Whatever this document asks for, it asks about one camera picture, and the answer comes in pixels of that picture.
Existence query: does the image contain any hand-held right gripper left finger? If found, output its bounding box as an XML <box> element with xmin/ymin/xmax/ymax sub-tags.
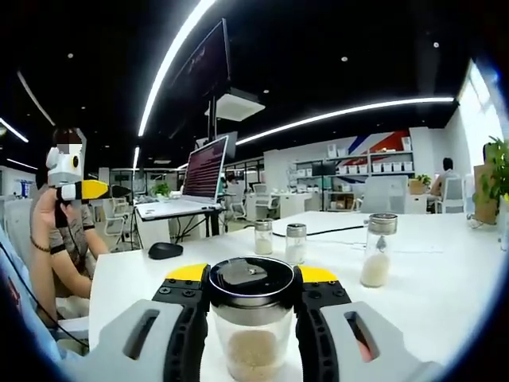
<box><xmin>59</xmin><ymin>262</ymin><xmax>212</xmax><ymax>382</ymax></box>

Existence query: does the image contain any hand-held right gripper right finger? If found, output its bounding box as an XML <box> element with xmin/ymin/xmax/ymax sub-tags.
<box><xmin>293</xmin><ymin>264</ymin><xmax>445</xmax><ymax>382</ymax></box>

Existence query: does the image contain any tall glass seasoning bottle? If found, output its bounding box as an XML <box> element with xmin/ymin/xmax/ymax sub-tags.
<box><xmin>359</xmin><ymin>212</ymin><xmax>398</xmax><ymax>288</ymax></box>
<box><xmin>207</xmin><ymin>256</ymin><xmax>297</xmax><ymax>382</ymax></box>

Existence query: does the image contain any small glass seasoning bottle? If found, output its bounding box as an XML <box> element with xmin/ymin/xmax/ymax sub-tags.
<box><xmin>253</xmin><ymin>218</ymin><xmax>274</xmax><ymax>255</ymax></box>
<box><xmin>285</xmin><ymin>222</ymin><xmax>308</xmax><ymax>266</ymax></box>

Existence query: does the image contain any person's left hand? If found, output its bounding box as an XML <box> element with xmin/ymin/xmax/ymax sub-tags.
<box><xmin>33</xmin><ymin>189</ymin><xmax>71</xmax><ymax>250</ymax></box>

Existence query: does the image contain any white office chair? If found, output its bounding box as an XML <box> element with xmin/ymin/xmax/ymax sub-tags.
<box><xmin>101</xmin><ymin>197</ymin><xmax>136</xmax><ymax>240</ymax></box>
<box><xmin>435</xmin><ymin>177</ymin><xmax>466</xmax><ymax>214</ymax></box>
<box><xmin>252</xmin><ymin>182</ymin><xmax>279</xmax><ymax>218</ymax></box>

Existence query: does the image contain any black computer mouse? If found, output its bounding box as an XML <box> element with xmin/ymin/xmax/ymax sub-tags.
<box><xmin>147</xmin><ymin>241</ymin><xmax>185</xmax><ymax>260</ymax></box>

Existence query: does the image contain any white laptop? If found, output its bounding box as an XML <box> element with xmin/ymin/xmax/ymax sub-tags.
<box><xmin>134</xmin><ymin>134</ymin><xmax>231</xmax><ymax>222</ymax></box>

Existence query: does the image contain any black laptop stand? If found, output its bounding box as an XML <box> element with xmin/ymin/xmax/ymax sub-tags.
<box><xmin>137</xmin><ymin>206</ymin><xmax>224</xmax><ymax>244</ymax></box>

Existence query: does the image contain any white ceiling air conditioner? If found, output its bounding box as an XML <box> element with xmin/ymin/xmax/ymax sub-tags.
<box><xmin>204</xmin><ymin>92</ymin><xmax>266</xmax><ymax>123</ymax></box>

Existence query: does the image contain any large black hanging monitor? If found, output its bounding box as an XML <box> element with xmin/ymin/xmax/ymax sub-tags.
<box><xmin>165</xmin><ymin>18</ymin><xmax>232</xmax><ymax>116</ymax></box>

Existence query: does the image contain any grey mesh chair back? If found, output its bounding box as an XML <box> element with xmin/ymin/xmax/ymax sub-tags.
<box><xmin>359</xmin><ymin>174</ymin><xmax>410</xmax><ymax>215</ymax></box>

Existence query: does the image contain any brown paper bag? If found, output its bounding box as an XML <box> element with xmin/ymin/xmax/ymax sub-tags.
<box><xmin>472</xmin><ymin>142</ymin><xmax>498</xmax><ymax>224</ymax></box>

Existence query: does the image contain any row of white storage bins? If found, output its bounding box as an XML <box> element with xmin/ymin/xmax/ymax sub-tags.
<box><xmin>296</xmin><ymin>161</ymin><xmax>413</xmax><ymax>178</ymax></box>

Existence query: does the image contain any black monitor on stand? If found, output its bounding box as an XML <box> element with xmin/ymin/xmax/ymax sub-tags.
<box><xmin>311</xmin><ymin>161</ymin><xmax>337</xmax><ymax>212</ymax></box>

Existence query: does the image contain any white metal shelf rack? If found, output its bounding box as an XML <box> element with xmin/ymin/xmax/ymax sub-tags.
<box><xmin>292</xmin><ymin>137</ymin><xmax>414</xmax><ymax>212</ymax></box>

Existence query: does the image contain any potted green plant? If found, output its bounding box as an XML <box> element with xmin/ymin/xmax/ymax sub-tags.
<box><xmin>475</xmin><ymin>134</ymin><xmax>509</xmax><ymax>228</ymax></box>

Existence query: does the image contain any large bright window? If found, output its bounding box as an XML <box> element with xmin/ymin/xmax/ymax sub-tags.
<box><xmin>460</xmin><ymin>59</ymin><xmax>509</xmax><ymax>160</ymax></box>

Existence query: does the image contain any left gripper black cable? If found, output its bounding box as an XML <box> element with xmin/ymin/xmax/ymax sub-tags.
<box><xmin>0</xmin><ymin>238</ymin><xmax>91</xmax><ymax>347</ymax></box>

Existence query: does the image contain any brown bead bracelet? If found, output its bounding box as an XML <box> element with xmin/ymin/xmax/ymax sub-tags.
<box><xmin>29</xmin><ymin>235</ymin><xmax>52</xmax><ymax>254</ymax></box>

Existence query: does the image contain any black power cable with plug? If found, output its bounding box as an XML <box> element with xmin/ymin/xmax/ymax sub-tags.
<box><xmin>308</xmin><ymin>224</ymin><xmax>366</xmax><ymax>238</ymax></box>

